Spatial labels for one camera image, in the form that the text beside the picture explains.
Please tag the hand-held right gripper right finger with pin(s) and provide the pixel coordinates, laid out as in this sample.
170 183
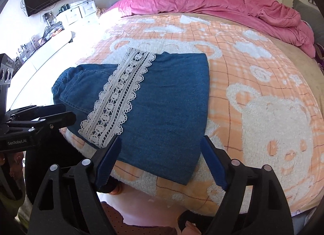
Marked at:
215 165

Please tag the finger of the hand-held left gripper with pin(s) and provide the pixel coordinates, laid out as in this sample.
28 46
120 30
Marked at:
60 120
48 109

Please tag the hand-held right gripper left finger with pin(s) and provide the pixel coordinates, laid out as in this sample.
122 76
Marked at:
108 160

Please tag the blue denim pants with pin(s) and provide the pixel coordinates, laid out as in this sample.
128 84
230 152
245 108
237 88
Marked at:
164 113

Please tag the person's left hand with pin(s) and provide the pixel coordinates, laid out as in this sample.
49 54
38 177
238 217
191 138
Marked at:
16 159

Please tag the person's right hand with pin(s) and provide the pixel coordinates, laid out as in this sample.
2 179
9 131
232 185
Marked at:
190 227

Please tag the white desk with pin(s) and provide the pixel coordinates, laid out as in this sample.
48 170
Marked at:
48 45

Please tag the clear desk organizers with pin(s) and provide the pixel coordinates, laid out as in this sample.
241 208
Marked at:
26 48

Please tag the brown dotted clothing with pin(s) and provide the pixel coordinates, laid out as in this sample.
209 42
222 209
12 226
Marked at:
139 225

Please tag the peach bear print blanket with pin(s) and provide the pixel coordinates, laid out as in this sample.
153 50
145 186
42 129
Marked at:
253 73

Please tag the white drawer cabinet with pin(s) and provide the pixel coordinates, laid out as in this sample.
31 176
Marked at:
78 12

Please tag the floral pillow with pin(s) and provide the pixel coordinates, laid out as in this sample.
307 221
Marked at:
101 12

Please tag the pink duvet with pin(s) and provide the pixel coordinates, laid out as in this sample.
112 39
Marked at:
202 2

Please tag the grey quilted headboard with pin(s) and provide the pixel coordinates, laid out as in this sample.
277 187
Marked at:
307 10

